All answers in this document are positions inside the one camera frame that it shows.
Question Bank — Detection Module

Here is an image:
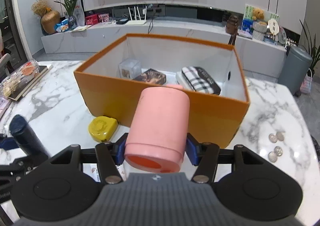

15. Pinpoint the pink cylindrical cup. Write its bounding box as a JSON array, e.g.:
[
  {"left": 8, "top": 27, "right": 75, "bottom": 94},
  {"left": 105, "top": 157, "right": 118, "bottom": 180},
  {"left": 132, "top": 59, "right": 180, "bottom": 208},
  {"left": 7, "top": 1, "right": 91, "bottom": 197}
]
[{"left": 124, "top": 87, "right": 190, "bottom": 173}]

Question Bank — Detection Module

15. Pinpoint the red gift box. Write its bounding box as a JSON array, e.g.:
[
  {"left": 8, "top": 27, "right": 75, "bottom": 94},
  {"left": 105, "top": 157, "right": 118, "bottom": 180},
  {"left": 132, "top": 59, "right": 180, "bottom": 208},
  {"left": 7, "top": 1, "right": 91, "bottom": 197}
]
[{"left": 85, "top": 14, "right": 99, "bottom": 25}]

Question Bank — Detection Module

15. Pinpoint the silver coin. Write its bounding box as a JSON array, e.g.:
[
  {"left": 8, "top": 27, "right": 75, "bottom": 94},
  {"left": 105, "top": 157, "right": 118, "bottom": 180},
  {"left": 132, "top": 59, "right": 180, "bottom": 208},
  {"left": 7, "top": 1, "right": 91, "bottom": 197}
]
[
  {"left": 268, "top": 152, "right": 278, "bottom": 163},
  {"left": 276, "top": 132, "right": 285, "bottom": 141},
  {"left": 273, "top": 146, "right": 283, "bottom": 157},
  {"left": 268, "top": 133, "right": 278, "bottom": 143}
]

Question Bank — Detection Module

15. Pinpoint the clear plastic cube box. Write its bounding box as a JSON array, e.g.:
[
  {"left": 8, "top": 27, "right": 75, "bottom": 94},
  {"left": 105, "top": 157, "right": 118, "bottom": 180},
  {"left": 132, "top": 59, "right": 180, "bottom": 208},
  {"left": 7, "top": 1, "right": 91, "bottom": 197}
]
[{"left": 118, "top": 58, "right": 142, "bottom": 80}]

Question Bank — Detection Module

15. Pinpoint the yellow tape measure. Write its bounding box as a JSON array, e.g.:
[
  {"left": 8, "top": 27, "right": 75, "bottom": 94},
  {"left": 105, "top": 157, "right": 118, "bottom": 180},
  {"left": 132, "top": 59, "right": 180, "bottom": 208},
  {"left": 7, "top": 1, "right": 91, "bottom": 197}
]
[{"left": 88, "top": 116, "right": 118, "bottom": 143}]

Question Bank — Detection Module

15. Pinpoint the clear snack container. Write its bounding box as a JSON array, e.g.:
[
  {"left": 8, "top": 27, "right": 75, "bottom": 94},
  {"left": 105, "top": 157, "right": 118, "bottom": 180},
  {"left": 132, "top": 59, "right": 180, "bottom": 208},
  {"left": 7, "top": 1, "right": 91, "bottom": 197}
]
[{"left": 1, "top": 60, "right": 40, "bottom": 98}]

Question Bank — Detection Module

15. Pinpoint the grey trash bin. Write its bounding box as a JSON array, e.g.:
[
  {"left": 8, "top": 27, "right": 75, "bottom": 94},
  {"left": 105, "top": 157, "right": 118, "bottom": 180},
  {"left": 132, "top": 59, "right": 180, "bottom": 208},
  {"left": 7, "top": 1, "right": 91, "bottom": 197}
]
[{"left": 278, "top": 45, "right": 312, "bottom": 95}]

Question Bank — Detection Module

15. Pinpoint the plaid black glasses case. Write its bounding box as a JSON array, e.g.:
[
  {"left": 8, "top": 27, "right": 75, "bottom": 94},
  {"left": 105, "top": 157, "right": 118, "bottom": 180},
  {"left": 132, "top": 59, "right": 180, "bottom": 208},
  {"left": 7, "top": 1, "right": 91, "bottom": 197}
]
[{"left": 176, "top": 66, "right": 221, "bottom": 95}]

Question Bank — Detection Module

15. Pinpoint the dark brown printed box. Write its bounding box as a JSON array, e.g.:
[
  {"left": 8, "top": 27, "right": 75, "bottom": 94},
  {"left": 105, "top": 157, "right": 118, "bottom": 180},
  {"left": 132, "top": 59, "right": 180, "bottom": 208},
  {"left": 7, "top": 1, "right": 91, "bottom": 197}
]
[{"left": 134, "top": 69, "right": 167, "bottom": 85}]

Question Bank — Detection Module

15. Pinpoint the white wifi router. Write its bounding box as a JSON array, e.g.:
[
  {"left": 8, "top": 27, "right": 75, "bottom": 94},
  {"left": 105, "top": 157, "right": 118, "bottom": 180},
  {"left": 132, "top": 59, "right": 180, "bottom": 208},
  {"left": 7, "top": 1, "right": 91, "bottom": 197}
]
[{"left": 125, "top": 6, "right": 147, "bottom": 25}]

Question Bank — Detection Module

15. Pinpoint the book stack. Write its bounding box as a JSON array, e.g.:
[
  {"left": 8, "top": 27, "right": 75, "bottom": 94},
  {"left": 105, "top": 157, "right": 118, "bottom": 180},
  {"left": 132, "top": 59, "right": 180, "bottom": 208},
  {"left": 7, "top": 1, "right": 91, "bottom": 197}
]
[{"left": 8, "top": 64, "right": 53, "bottom": 101}]

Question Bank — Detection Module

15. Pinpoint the green potted plant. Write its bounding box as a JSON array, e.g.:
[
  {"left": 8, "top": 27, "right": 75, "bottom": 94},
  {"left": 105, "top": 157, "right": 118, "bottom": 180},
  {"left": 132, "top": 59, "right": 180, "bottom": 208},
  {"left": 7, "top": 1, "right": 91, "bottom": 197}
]
[{"left": 55, "top": 0, "right": 77, "bottom": 30}]

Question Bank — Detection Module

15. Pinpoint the gold vase with dried flowers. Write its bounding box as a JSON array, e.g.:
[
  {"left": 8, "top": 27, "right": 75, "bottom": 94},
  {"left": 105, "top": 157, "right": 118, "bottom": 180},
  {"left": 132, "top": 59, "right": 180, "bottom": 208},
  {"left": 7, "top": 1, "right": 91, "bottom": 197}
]
[{"left": 31, "top": 0, "right": 60, "bottom": 35}]

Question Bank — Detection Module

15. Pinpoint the blue snack bag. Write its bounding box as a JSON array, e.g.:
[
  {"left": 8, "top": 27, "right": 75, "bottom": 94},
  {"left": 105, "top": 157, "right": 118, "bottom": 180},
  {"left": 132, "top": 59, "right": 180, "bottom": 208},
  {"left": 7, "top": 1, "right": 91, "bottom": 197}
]
[{"left": 54, "top": 19, "right": 69, "bottom": 32}]

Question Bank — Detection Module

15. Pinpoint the teddy bear toy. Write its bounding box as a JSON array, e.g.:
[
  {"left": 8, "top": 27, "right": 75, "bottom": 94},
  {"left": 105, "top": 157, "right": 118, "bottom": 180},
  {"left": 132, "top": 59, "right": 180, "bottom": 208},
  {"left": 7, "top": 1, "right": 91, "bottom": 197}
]
[{"left": 252, "top": 8, "right": 264, "bottom": 21}]

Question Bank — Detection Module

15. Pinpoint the orange cardboard box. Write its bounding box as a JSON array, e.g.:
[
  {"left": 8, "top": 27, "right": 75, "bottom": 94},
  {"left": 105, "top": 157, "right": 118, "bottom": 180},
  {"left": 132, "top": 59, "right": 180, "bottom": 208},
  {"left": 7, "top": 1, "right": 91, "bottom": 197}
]
[{"left": 74, "top": 34, "right": 250, "bottom": 148}]

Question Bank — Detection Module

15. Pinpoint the green plant right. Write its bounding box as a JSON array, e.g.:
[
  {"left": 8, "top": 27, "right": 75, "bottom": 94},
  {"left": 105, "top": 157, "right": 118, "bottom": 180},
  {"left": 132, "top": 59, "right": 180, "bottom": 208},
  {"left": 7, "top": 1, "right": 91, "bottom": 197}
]
[{"left": 300, "top": 21, "right": 319, "bottom": 76}]

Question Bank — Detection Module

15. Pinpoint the brown camera bag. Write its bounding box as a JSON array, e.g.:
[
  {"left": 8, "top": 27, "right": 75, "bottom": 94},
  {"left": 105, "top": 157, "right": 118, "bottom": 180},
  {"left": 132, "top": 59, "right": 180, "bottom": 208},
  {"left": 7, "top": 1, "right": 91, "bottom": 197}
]
[{"left": 225, "top": 15, "right": 239, "bottom": 45}]

